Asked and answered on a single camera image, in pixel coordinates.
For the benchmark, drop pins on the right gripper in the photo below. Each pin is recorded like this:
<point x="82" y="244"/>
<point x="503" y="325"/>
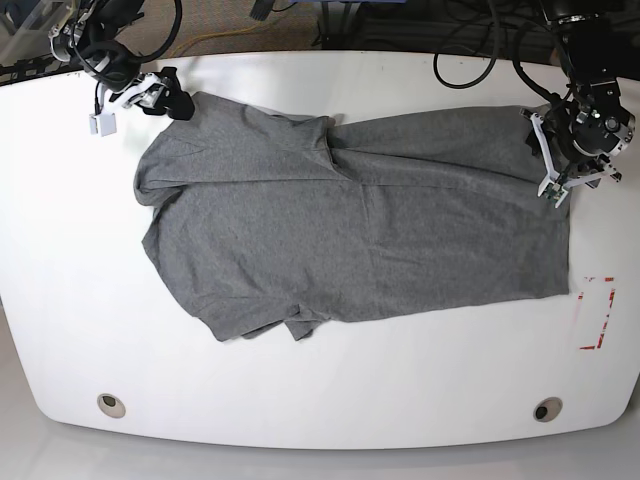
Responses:
<point x="153" y="92"/>

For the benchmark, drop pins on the table grommet hole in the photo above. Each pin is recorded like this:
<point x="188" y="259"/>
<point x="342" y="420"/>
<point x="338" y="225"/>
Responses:
<point x="548" y="409"/>
<point x="111" y="406"/>

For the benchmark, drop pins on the right table grommet hole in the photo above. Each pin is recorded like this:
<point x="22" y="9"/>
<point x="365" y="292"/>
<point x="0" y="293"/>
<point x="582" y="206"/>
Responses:
<point x="548" y="409"/>

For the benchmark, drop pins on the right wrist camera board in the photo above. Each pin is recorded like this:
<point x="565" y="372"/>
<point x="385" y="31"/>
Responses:
<point x="103" y="124"/>

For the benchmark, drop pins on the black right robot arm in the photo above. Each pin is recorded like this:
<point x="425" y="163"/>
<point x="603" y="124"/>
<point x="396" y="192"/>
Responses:
<point x="88" y="38"/>

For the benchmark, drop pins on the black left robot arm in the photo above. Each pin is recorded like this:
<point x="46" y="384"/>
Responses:
<point x="580" y="133"/>

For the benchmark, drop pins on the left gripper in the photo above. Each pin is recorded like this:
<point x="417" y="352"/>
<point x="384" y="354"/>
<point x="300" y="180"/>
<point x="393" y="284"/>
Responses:
<point x="564" y="161"/>

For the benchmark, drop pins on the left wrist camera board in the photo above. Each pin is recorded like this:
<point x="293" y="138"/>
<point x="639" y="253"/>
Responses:
<point x="553" y="192"/>

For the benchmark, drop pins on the left table grommet hole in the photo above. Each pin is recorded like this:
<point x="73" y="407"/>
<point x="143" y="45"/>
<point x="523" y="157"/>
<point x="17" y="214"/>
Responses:
<point x="111" y="406"/>

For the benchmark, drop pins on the grey T-shirt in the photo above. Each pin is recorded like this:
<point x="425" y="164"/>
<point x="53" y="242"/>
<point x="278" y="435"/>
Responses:
<point x="261" y="220"/>

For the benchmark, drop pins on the red tape rectangle marking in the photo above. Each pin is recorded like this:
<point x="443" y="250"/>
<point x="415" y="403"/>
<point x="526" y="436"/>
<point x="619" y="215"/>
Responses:
<point x="593" y="312"/>

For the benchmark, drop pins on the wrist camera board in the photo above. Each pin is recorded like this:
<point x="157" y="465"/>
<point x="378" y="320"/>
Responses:
<point x="103" y="124"/>
<point x="553" y="192"/>

